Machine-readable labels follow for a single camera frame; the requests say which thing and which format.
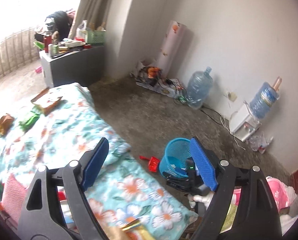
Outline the white gloved right hand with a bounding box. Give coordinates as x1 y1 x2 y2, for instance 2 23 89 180
187 191 214 209

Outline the blue plastic waste basket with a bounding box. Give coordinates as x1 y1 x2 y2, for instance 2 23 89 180
159 138 195 179

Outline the white water dispenser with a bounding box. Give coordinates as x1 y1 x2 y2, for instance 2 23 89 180
229 103 261 142

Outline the crumpled plastic bag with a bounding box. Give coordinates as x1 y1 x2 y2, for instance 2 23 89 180
247 132 274 154

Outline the floral teal quilt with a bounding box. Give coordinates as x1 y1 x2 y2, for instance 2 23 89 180
0 83 198 239

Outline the green snack wrapper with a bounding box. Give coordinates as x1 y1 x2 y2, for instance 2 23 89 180
19 112 40 132

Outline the empty blue water jug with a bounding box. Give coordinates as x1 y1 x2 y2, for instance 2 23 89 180
186 67 213 109

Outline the pink knitted cloth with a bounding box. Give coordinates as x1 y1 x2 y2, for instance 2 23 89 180
1 174 26 224

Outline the gold brick package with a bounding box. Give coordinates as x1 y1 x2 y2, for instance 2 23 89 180
31 88 62 116

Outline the water jug on dispenser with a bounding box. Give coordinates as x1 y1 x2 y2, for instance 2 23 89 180
249 76 282 120

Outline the crumpled gold wrapper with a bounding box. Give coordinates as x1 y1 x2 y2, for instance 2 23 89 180
0 113 14 136

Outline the grey cabinet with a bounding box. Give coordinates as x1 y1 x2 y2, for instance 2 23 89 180
39 46 105 88

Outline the pink rolled mat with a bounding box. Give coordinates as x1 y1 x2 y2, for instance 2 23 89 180
156 21 187 77

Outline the green plastic basket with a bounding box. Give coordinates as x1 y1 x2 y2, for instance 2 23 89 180
86 30 106 45

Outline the red thermos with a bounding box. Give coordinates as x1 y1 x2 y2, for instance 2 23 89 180
43 31 52 54

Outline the black bag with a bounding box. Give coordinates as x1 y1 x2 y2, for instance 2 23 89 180
45 11 73 41

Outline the grey curtain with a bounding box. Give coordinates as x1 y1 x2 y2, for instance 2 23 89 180
68 0 112 39

